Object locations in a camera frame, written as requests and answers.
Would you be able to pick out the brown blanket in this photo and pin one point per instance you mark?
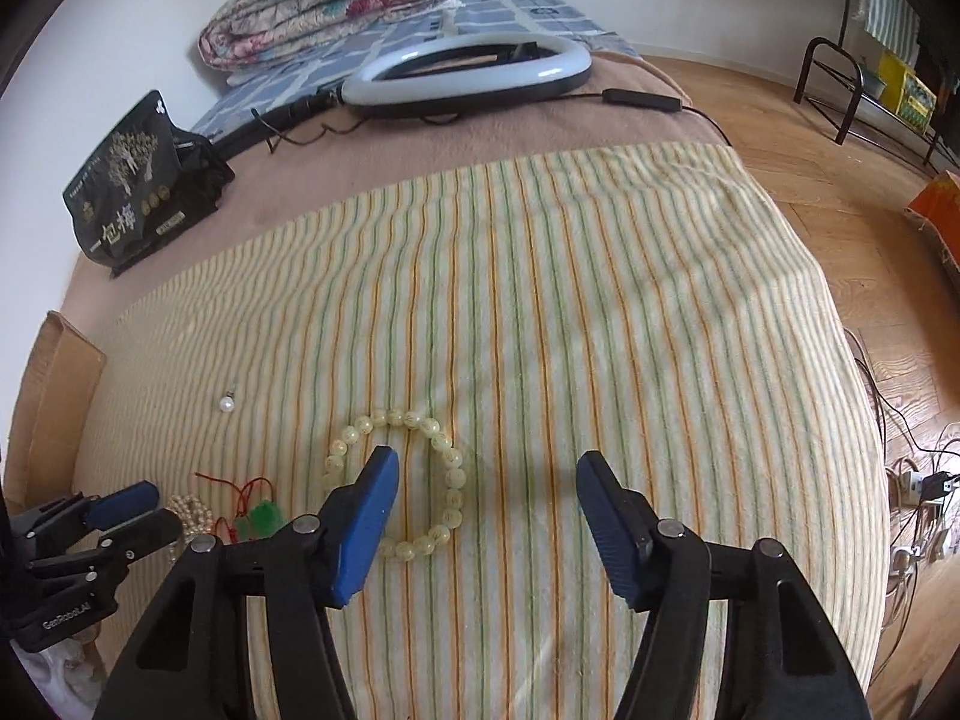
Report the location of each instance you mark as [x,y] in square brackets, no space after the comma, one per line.
[465,139]

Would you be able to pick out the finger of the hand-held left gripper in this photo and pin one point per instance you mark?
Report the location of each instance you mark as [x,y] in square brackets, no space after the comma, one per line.
[146,529]
[124,504]

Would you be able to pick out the orange bag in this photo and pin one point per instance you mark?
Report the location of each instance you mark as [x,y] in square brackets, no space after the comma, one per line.
[937,210]

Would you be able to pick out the blue checked bed sheet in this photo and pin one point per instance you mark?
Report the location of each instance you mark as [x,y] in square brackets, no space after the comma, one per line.
[300,67]

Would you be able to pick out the black pouch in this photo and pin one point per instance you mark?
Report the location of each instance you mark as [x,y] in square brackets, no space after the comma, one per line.
[202,172]

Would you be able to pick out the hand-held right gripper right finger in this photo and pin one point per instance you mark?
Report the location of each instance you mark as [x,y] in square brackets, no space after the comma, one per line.
[611,532]

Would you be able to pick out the folded floral quilt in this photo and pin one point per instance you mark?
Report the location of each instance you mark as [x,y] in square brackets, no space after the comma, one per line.
[330,7]

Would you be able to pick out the striped yellow green towel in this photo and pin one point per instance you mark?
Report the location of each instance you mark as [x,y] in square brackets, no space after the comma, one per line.
[562,277]

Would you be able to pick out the black metal rack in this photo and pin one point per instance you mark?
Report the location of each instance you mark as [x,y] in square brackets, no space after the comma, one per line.
[832,82]

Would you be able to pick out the person's left hand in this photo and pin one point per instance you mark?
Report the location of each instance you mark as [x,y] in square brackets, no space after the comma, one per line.
[52,679]

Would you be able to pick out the yellow box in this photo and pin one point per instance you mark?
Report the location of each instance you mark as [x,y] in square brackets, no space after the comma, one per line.
[907,90]

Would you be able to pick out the white power strip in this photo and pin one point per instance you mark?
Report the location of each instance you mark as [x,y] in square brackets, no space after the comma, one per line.
[911,484]

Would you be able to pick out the cardboard box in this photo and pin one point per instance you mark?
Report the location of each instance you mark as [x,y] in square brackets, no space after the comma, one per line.
[60,367]

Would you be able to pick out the striped hanging towel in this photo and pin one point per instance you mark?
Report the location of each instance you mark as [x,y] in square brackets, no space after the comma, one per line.
[889,11]

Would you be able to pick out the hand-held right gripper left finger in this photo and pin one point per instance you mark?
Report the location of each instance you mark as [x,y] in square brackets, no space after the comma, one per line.
[367,532]

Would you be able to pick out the black snack bag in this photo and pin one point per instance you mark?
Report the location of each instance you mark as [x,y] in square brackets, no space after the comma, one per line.
[127,180]

